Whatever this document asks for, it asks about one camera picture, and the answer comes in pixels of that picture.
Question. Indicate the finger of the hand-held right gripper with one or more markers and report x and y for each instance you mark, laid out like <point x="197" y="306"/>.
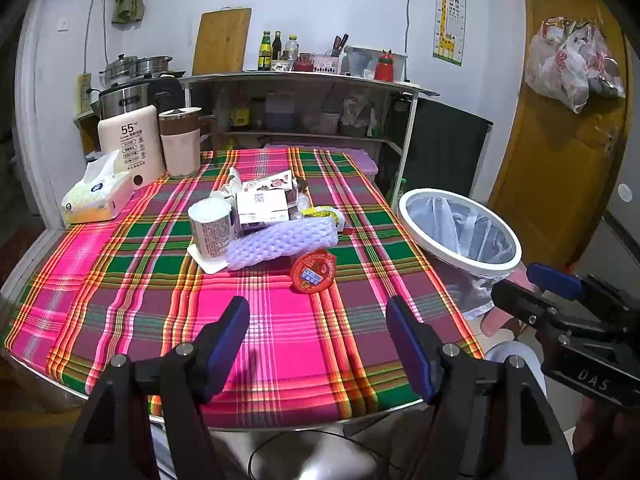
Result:
<point x="555" y="280"/>
<point x="520" y="305"/>

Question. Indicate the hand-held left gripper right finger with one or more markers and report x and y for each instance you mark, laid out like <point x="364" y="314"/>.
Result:
<point x="410" y="350"/>

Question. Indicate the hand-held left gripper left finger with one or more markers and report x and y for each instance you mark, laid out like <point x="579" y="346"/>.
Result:
<point x="227" y="345"/>

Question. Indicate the red round foil lid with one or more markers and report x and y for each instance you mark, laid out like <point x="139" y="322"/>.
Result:
<point x="312" y="272"/>

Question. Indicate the white printed paper cup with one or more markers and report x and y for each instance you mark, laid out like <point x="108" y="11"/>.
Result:
<point x="210" y="232"/>

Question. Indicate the white round trash bin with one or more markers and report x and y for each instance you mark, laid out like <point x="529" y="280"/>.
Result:
<point x="406" y="210"/>

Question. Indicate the yellow snack packet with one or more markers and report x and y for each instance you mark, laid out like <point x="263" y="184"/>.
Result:
<point x="325" y="214"/>

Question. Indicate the white paper card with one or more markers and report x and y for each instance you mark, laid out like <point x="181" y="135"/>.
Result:
<point x="210" y="265"/>

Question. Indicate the pink green plaid tablecloth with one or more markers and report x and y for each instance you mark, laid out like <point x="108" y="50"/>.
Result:
<point x="150" y="310"/>

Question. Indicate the clear bin liner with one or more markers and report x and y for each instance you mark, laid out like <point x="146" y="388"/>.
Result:
<point x="465" y="230"/>

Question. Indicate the wooden door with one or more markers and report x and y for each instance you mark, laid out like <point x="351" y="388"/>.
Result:
<point x="540" y="160"/>

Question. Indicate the white drink carton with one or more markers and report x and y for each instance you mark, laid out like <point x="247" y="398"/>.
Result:
<point x="262" y="205"/>

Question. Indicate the green plastic bottle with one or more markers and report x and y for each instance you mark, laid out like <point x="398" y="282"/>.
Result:
<point x="399" y="187"/>

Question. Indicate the white plastic wrapper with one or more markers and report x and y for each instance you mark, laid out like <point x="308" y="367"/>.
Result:
<point x="234" y="180"/>

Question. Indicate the red white printed packet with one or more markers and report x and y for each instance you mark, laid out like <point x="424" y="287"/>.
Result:
<point x="270" y="181"/>

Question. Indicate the black cabinet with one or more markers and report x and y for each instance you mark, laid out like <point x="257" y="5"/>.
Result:
<point x="440" y="150"/>

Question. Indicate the white tissue pack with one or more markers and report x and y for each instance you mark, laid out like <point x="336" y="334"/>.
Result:
<point x="95" y="200"/>

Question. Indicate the pink brown jug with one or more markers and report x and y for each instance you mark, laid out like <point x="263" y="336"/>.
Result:
<point x="180" y="150"/>

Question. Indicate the hanging plastic bags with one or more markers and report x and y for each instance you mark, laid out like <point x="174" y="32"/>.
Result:
<point x="555" y="70"/>

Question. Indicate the cream water dispenser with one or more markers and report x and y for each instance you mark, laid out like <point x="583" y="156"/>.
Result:
<point x="130" y="145"/>

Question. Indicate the yellow oil bottle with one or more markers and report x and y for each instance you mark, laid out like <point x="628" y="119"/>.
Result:
<point x="240" y="112"/>

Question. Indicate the blue plastic jug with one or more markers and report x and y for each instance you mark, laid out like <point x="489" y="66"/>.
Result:
<point x="279" y="110"/>

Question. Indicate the white plastic tub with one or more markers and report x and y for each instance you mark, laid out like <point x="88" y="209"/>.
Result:
<point x="330" y="122"/>

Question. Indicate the crumpled white plastic bag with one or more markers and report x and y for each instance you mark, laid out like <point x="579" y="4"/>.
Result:
<point x="356" y="112"/>

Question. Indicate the steel electric kettle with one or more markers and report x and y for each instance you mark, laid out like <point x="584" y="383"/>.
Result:
<point x="125" y="100"/>

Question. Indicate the red thermos bottle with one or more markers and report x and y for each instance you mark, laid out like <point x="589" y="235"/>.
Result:
<point x="384" y="67"/>

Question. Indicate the metal kitchen shelf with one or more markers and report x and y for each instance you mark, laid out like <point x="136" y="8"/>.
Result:
<point x="300" y="79"/>

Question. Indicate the clear storage container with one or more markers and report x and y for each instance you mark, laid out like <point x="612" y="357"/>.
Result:
<point x="365" y="60"/>

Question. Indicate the steel pot with lid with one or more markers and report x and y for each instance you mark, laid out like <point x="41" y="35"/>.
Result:
<point x="155" y="64"/>
<point x="120" y="67"/>

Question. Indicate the green glass bottle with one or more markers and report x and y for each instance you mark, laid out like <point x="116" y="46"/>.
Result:
<point x="264" y="52"/>

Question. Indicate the pink knife holder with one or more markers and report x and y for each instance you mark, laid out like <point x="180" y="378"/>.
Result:
<point x="326" y="64"/>

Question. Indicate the dark sauce bottle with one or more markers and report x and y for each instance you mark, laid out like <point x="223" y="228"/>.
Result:
<point x="277" y="50"/>

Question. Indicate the clear plastic bottle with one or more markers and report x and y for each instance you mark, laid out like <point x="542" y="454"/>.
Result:
<point x="291" y="52"/>

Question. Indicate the wooden cutting board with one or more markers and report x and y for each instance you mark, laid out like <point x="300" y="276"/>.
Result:
<point x="222" y="40"/>

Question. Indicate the giraffe wall chart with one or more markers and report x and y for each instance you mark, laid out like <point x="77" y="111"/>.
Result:
<point x="447" y="20"/>

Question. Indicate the yellow wall socket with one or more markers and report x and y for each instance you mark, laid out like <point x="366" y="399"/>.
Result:
<point x="84" y="92"/>

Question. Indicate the white wall switch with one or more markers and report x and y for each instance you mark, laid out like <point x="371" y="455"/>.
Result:
<point x="62" y="23"/>

